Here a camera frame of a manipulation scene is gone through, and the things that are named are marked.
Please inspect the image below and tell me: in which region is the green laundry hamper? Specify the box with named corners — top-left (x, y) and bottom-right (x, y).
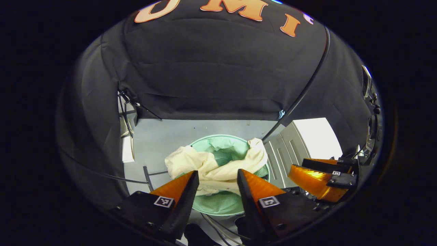
top-left (178, 134), bottom-right (271, 216)

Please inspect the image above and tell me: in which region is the grey ribbed base plate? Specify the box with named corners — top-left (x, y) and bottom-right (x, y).
top-left (264, 122), bottom-right (312, 189)

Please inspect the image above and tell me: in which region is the white floor sheet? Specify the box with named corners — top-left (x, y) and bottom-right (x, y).
top-left (293, 118), bottom-right (343, 159)

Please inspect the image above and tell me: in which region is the cream collared shirt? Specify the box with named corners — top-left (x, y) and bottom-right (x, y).
top-left (165, 138), bottom-right (269, 196)

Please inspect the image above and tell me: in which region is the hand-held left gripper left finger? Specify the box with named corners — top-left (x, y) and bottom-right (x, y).
top-left (109, 170), bottom-right (200, 241)

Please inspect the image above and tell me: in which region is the black backdrop cloth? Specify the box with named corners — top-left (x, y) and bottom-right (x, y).
top-left (56, 0), bottom-right (376, 212)

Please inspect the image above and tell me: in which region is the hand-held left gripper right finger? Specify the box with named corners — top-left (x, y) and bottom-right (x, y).
top-left (237, 168), bottom-right (324, 244)

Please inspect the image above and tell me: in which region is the white box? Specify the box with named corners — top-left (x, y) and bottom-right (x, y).
top-left (122, 136), bottom-right (136, 163)

